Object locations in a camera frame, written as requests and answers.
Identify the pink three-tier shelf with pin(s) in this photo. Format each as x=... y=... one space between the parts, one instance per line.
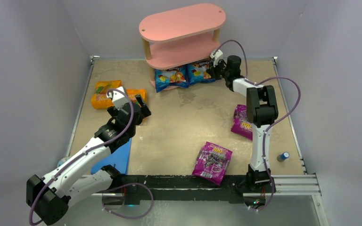
x=180 y=36

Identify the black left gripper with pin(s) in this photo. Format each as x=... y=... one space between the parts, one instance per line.
x=136 y=113

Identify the small blue bottle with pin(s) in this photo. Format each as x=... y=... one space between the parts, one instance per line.
x=283 y=156

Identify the orange candy bag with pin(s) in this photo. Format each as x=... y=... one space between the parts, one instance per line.
x=133 y=93
x=99 y=99

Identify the purple candy bag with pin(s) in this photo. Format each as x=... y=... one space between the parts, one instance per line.
x=240 y=124
x=212 y=162

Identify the orange candy bag near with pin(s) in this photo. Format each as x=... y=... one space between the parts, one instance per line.
x=133 y=93

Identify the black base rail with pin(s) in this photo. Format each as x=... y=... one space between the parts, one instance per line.
x=233 y=189

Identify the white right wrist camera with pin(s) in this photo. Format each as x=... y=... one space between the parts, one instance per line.
x=216 y=55

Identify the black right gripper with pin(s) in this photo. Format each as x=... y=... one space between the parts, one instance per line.
x=219 y=69

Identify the clear tape roll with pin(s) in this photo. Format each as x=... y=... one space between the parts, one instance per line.
x=62 y=161

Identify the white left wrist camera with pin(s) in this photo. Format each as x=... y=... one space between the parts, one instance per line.
x=118 y=97

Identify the orange candy bag far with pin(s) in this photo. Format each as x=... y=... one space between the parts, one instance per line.
x=99 y=99

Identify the blue candy bag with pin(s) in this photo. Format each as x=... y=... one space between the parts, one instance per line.
x=176 y=76
x=197 y=72

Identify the blue foam pad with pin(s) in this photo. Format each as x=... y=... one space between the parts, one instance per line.
x=119 y=159

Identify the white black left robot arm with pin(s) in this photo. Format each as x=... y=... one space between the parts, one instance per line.
x=52 y=195

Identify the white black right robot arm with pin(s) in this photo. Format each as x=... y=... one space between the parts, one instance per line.
x=262 y=112

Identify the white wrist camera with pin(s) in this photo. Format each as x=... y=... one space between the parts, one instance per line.
x=118 y=97
x=216 y=55

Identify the purple candy bag front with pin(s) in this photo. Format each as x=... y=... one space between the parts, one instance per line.
x=212 y=162

